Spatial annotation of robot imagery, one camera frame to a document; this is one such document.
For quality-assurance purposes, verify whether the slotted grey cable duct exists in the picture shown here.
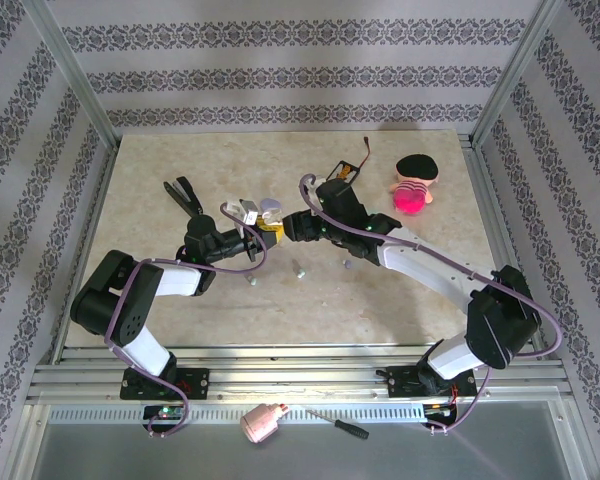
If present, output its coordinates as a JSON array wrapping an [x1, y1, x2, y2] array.
[[47, 403, 426, 425]]

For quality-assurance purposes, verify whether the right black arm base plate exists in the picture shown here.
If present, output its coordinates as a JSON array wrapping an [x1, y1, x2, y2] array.
[[387, 364, 478, 400]]

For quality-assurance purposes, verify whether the aluminium side rail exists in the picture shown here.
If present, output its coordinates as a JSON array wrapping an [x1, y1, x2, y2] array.
[[459, 132, 551, 361], [52, 144, 120, 366]]

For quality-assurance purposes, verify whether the aluminium frame post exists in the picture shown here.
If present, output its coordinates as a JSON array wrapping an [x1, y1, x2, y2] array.
[[27, 0, 120, 150], [471, 0, 576, 149]]

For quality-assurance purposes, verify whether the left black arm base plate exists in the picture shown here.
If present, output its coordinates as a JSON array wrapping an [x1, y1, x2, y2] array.
[[119, 367, 210, 401]]

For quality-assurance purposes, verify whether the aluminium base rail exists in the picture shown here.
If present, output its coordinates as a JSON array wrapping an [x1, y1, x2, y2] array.
[[27, 344, 574, 406]]

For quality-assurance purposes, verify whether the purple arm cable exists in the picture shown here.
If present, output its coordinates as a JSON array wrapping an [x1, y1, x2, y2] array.
[[104, 202, 269, 439], [298, 173, 564, 435]]

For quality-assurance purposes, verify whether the right controller board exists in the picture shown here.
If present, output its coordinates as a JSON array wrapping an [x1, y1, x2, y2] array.
[[422, 402, 459, 419]]

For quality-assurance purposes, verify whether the black stapler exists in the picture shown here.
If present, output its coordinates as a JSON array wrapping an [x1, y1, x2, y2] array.
[[162, 176, 205, 219]]

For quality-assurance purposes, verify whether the left controller board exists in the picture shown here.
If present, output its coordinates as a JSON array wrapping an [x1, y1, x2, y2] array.
[[143, 403, 187, 421]]

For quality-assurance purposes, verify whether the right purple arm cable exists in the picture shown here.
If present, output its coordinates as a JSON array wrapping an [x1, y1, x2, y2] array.
[[298, 173, 564, 435]]

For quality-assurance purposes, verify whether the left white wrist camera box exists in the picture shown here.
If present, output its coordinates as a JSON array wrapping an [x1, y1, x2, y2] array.
[[223, 199, 259, 227]]

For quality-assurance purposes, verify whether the pink bottle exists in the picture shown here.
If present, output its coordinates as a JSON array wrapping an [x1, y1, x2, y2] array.
[[239, 402, 290, 445]]

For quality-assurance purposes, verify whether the grey metal panel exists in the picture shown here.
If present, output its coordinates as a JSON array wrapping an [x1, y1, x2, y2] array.
[[22, 404, 579, 480]]

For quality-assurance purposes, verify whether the black battery holder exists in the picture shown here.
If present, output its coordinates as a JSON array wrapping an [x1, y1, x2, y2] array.
[[329, 159, 365, 184]]

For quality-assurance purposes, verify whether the pink plush doll black hair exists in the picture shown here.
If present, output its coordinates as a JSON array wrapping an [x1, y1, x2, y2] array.
[[388, 153, 442, 217]]

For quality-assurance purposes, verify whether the controller board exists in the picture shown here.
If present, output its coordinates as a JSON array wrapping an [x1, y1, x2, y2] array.
[[422, 402, 459, 419], [143, 403, 187, 421]]

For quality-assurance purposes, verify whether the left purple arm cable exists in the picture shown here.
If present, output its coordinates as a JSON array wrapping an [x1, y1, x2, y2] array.
[[104, 202, 269, 439]]

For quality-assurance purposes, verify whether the black handled screwdriver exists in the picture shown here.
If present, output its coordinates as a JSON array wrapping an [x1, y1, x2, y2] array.
[[304, 407, 370, 441]]

